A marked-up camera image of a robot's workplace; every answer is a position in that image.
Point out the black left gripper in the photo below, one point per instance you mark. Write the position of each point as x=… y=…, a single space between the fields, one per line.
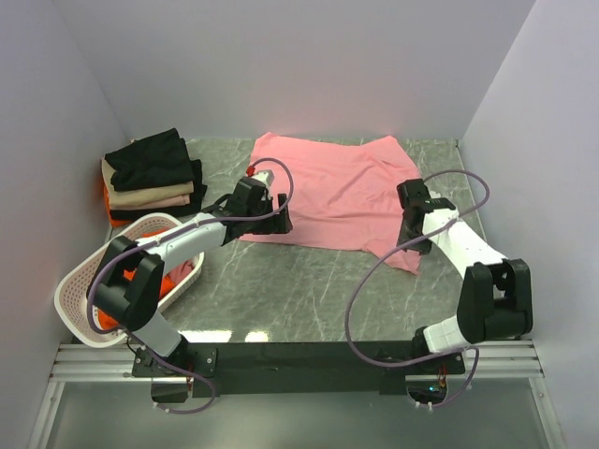
x=283 y=213

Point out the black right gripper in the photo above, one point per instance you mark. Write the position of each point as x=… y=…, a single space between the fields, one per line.
x=411 y=229

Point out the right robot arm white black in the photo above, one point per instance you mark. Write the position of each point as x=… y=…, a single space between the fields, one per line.
x=495 y=300

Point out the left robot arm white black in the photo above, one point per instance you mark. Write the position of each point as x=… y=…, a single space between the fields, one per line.
x=164 y=251

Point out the black folded t shirt lower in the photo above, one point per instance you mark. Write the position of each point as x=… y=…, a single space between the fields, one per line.
x=193 y=207

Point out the black folded t shirt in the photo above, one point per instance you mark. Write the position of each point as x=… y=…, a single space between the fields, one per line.
x=193 y=207
x=159 y=160

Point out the light pink folded t shirt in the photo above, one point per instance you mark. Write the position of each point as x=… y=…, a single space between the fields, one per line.
x=167 y=202

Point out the black folded t shirt top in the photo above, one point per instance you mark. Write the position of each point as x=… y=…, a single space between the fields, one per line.
x=159 y=160

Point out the dusty pink shirt in basket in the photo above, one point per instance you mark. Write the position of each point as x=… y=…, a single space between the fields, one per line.
x=179 y=273

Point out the beige folded t shirt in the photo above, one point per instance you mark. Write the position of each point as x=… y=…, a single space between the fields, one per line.
x=141 y=196

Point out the orange folded t shirt bottom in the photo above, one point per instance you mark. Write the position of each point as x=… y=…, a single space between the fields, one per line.
x=114 y=223

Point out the orange t shirt in basket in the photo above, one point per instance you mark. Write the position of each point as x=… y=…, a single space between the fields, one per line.
x=164 y=285

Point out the white plastic laundry basket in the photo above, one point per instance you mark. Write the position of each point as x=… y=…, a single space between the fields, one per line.
x=70 y=298

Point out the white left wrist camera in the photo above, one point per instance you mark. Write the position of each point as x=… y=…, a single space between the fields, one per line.
x=266 y=177

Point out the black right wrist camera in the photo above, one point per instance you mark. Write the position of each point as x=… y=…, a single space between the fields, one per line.
x=413 y=193

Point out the aluminium frame rail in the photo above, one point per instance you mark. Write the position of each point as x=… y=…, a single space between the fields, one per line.
x=77 y=363

